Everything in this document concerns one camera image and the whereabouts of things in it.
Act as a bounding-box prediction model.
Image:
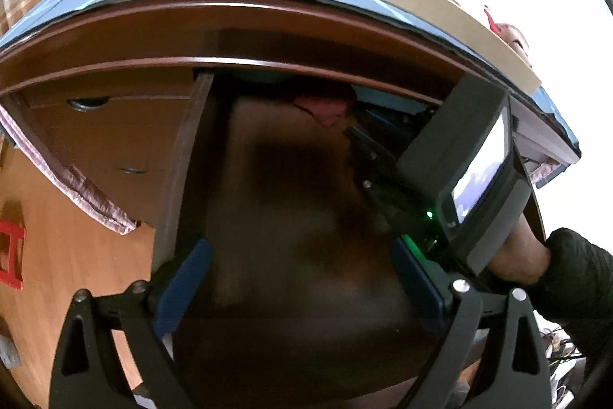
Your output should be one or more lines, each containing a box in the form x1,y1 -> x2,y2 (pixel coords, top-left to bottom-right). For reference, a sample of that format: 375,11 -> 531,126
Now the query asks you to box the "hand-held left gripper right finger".
390,237 -> 551,409

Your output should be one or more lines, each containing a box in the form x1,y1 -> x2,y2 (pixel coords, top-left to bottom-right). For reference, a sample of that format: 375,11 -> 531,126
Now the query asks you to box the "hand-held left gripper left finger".
48,238 -> 214,409

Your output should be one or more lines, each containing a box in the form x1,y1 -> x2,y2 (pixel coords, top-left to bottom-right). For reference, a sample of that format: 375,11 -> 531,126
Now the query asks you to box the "pink striped cloth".
0,102 -> 138,236
529,159 -> 563,190

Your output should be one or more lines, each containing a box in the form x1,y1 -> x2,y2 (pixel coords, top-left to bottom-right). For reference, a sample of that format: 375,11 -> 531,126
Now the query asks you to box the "person's right forearm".
487,212 -> 613,374

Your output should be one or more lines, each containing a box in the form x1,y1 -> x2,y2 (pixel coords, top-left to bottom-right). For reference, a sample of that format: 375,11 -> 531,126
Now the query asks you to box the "dark red underwear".
293,94 -> 356,128

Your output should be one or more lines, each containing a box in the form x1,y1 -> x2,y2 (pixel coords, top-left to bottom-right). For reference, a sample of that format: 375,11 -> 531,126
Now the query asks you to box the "dark wooden dresser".
0,0 -> 582,247

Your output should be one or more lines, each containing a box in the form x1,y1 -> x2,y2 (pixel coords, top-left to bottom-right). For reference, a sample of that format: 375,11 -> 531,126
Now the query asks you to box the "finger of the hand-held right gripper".
344,127 -> 432,228
352,100 -> 429,136

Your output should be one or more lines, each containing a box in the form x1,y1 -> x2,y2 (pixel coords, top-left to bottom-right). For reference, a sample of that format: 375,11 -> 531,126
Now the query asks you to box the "wooden drawer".
152,71 -> 461,409

